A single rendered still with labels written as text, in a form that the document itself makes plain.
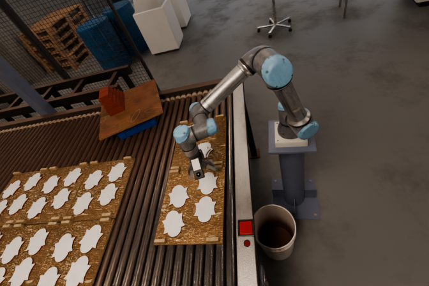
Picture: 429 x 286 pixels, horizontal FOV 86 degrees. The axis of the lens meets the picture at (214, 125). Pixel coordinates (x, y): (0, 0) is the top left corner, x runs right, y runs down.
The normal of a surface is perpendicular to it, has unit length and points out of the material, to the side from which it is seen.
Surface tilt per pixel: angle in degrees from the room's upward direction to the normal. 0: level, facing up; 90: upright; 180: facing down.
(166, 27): 90
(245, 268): 0
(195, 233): 0
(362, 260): 0
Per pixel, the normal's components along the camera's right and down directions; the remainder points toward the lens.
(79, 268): -0.26, -0.67
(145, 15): -0.06, 0.73
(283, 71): 0.22, 0.51
